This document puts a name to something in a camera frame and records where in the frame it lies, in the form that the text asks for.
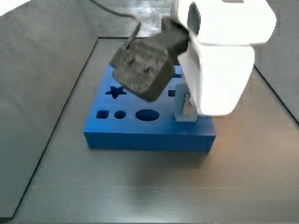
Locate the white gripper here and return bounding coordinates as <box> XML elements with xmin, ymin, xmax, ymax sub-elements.
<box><xmin>177</xmin><ymin>45</ymin><xmax>254</xmax><ymax>116</ymax></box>

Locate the light blue rectangle block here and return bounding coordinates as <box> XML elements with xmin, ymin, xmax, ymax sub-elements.
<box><xmin>173</xmin><ymin>83</ymin><xmax>197</xmax><ymax>123</ymax></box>

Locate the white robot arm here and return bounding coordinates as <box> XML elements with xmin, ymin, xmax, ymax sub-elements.
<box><xmin>170</xmin><ymin>0</ymin><xmax>276</xmax><ymax>116</ymax></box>

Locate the blue shape sorter block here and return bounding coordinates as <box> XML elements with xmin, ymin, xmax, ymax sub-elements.
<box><xmin>82</xmin><ymin>66</ymin><xmax>216</xmax><ymax>152</ymax></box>

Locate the dark grey camera box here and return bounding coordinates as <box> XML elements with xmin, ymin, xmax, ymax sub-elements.
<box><xmin>109</xmin><ymin>17</ymin><xmax>189</xmax><ymax>102</ymax></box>

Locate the grey cable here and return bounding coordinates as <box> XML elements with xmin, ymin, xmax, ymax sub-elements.
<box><xmin>89</xmin><ymin>0</ymin><xmax>142</xmax><ymax>50</ymax></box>

